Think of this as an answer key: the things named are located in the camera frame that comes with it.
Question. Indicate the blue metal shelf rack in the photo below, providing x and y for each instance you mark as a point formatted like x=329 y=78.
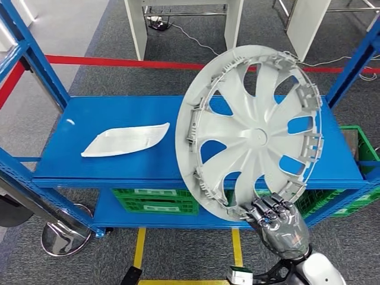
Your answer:
x=118 y=169

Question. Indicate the short red barrier belt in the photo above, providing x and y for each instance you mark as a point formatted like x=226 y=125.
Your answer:
x=11 y=82

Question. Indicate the black router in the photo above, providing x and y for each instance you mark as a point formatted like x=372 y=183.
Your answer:
x=158 y=25

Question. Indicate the black flat bracket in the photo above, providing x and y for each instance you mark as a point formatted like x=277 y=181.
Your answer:
x=130 y=276

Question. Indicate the open green plastic crate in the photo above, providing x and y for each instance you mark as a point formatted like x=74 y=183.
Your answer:
x=365 y=145

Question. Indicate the chrome stanchion post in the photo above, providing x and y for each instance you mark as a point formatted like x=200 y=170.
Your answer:
x=49 y=92
x=65 y=240

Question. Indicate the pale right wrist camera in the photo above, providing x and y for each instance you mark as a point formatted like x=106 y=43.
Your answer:
x=239 y=275

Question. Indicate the yellow floor tape square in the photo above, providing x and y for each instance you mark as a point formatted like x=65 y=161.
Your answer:
x=139 y=248

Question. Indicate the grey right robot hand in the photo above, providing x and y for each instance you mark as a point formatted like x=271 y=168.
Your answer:
x=285 y=232

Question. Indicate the long red barrier belt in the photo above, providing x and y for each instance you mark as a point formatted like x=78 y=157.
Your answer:
x=118 y=63

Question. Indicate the grey wheel hubcap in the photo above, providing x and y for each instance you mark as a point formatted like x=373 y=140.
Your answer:
x=258 y=137

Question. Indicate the white curved plastic part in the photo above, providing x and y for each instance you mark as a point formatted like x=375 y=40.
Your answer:
x=124 y=141

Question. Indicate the white panel-leg table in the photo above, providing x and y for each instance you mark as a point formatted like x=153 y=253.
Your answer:
x=135 y=27
x=305 y=27

